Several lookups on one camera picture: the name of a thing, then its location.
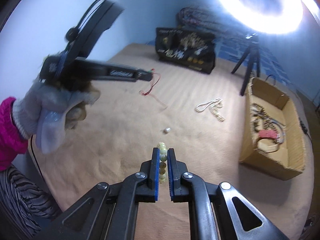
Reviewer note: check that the open cardboard box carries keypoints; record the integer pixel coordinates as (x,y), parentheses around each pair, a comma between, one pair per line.
(267,107)

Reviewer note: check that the folded floral quilt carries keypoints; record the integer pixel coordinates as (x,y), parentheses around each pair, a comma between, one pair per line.
(194,18)

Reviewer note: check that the pink sleeve forearm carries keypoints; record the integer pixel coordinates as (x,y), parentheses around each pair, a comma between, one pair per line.
(12,143)

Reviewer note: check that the black snack bag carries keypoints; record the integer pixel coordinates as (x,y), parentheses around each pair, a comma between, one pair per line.
(191,49)

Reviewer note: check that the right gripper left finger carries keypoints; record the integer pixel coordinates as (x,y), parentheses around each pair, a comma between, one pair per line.
(154,175)

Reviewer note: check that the black tripod stand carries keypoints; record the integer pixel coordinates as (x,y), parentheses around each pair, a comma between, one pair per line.
(252,51)

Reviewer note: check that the red strap watch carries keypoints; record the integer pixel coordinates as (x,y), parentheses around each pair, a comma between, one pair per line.
(269,134)

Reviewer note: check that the white ring light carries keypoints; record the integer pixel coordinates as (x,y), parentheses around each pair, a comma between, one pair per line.
(277,17)

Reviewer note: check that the small silver bead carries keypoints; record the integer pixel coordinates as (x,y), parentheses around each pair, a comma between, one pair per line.
(167,130)

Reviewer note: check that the red cord jade pendant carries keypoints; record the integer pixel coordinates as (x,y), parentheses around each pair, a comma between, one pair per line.
(155,78)

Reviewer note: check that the left hand grey glove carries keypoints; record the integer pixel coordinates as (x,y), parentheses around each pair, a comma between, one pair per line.
(47,111)

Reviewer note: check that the zebra pattern trousers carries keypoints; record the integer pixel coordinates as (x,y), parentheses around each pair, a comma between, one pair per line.
(21,202)

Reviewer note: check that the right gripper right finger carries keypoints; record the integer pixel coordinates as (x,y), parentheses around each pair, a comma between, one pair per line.
(172,173)

